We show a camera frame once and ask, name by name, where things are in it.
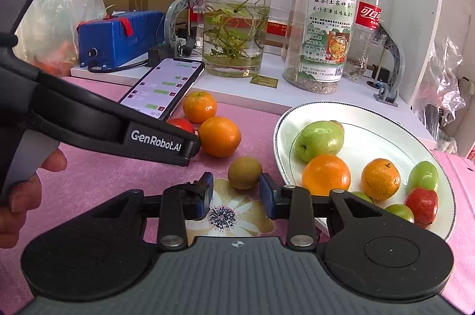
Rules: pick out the grey bracket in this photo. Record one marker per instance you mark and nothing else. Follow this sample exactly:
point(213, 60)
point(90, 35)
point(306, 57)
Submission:
point(395, 59)
point(176, 9)

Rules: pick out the blue device box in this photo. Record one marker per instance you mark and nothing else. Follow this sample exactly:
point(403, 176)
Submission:
point(111, 37)

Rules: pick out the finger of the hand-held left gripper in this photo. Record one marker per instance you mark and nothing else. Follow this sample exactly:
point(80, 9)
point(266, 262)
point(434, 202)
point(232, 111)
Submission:
point(190, 150)

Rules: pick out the cola bottle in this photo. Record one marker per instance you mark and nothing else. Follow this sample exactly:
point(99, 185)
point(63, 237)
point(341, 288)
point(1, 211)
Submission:
point(367, 18)

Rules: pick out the black plug adapter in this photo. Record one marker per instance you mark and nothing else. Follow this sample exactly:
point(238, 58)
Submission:
point(159, 55)

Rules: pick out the pink floral tablecloth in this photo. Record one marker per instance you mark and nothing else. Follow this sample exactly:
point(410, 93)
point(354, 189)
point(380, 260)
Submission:
point(111, 170)

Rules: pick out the small black box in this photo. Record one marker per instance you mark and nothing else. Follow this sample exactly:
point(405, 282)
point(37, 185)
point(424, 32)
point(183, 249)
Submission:
point(381, 73)

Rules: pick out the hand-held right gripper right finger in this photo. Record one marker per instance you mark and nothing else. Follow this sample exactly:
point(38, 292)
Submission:
point(265, 194)

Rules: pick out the orange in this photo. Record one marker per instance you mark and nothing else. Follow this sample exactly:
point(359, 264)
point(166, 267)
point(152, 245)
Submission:
point(326, 174)
point(219, 136)

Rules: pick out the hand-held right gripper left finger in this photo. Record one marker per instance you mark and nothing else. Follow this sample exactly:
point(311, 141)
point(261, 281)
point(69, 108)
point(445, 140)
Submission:
point(207, 194)

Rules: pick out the person's left hand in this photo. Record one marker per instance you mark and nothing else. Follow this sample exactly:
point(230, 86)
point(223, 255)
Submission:
point(22, 207)

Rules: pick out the green tomato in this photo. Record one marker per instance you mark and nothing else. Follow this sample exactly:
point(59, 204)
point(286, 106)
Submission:
point(363, 197)
point(400, 213)

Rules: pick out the gold card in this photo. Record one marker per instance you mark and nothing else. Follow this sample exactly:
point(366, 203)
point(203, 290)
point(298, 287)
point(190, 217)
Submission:
point(264, 81)

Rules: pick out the red tomato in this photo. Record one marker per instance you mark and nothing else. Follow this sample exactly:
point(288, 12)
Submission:
point(180, 124)

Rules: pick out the large clear black-lidded jar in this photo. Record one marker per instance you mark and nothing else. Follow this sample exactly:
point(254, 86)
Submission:
point(323, 33)

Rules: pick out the clear plastic bag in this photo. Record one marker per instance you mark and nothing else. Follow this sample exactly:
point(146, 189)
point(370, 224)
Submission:
point(74, 3)

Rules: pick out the black smartphone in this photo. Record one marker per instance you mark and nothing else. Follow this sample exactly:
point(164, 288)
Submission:
point(163, 87)

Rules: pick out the white riser board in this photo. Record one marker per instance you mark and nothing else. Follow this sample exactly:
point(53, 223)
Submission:
point(241, 92)

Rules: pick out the large green apple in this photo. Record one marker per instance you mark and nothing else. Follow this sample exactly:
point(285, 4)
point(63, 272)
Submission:
point(320, 140)

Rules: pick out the red wax apple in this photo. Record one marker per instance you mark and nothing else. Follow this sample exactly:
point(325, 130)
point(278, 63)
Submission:
point(421, 205)

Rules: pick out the glass vase with plant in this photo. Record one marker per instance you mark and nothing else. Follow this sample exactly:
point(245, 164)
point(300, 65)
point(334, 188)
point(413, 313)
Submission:
point(237, 33)

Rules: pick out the kiwi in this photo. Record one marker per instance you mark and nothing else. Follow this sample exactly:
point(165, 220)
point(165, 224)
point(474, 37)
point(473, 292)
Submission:
point(245, 172)

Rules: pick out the white plate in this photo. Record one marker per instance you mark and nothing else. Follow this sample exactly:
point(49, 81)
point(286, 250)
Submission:
point(371, 137)

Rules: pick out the tangerine with green stem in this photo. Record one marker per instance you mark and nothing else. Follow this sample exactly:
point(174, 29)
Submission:
point(199, 107)

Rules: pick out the crumpled clear plastic wrap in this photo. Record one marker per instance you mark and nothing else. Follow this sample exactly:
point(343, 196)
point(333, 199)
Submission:
point(441, 89)

